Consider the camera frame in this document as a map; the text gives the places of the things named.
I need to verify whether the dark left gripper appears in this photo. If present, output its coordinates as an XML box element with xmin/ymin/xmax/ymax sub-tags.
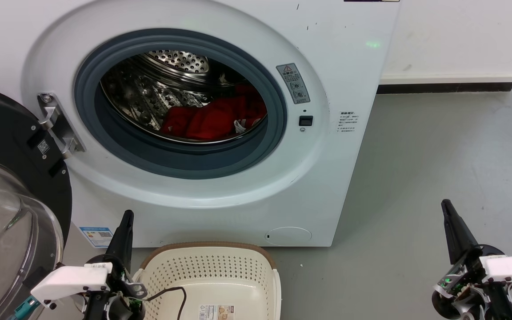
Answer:
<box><xmin>82</xmin><ymin>210</ymin><xmax>147</xmax><ymax>320</ymax></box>

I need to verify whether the round white filter cover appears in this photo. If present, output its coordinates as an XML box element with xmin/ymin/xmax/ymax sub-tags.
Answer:
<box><xmin>265</xmin><ymin>227</ymin><xmax>312</xmax><ymax>246</ymax></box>

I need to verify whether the cream perforated laundry basket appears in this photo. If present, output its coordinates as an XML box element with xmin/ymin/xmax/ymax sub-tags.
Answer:
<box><xmin>132</xmin><ymin>242</ymin><xmax>282</xmax><ymax>320</ymax></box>

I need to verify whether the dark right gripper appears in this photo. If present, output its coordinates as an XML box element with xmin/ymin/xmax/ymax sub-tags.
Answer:
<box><xmin>432</xmin><ymin>200</ymin><xmax>512</xmax><ymax>320</ymax></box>

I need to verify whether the white wall ledge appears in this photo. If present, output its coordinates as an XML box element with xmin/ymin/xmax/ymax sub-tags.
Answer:
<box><xmin>380</xmin><ymin>70</ymin><xmax>512</xmax><ymax>85</ymax></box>

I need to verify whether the red garment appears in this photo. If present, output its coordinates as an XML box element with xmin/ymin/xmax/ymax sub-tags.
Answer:
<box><xmin>160</xmin><ymin>84</ymin><xmax>268</xmax><ymax>142</ymax></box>

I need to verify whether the blue energy label sticker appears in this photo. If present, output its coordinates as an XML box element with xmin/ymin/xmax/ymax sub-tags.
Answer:
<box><xmin>80</xmin><ymin>227</ymin><xmax>114</xmax><ymax>248</ymax></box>

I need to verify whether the small printed text sticker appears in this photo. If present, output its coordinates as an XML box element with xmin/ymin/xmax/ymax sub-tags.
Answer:
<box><xmin>338</xmin><ymin>111</ymin><xmax>360</xmax><ymax>133</ymax></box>

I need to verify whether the grey rubber door gasket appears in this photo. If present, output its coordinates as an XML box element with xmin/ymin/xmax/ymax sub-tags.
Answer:
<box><xmin>74</xmin><ymin>28</ymin><xmax>288</xmax><ymax>180</ymax></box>

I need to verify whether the thin black cable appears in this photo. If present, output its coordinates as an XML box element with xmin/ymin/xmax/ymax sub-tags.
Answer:
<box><xmin>143</xmin><ymin>287</ymin><xmax>187</xmax><ymax>320</ymax></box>

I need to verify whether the grey warning sticker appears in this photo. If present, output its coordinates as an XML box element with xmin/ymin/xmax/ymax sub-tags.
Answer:
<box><xmin>276</xmin><ymin>63</ymin><xmax>311</xmax><ymax>104</ymax></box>

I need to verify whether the silver metal door hinge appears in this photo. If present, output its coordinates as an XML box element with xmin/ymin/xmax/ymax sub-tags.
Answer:
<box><xmin>37</xmin><ymin>92</ymin><xmax>85</xmax><ymax>160</ymax></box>

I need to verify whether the teal plastic connector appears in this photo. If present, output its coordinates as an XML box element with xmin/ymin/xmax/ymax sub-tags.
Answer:
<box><xmin>9</xmin><ymin>297</ymin><xmax>40</xmax><ymax>320</ymax></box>

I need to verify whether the white front-load washing machine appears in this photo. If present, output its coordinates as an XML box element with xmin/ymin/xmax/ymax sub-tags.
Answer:
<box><xmin>0</xmin><ymin>0</ymin><xmax>401</xmax><ymax>248</ymax></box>

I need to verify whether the stainless steel washing machine drum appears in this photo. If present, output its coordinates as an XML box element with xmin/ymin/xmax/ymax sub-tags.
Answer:
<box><xmin>100</xmin><ymin>50</ymin><xmax>268</xmax><ymax>144</ymax></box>

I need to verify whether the black baseboard strip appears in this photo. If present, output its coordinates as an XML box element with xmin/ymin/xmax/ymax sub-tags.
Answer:
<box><xmin>376</xmin><ymin>82</ymin><xmax>512</xmax><ymax>94</ymax></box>

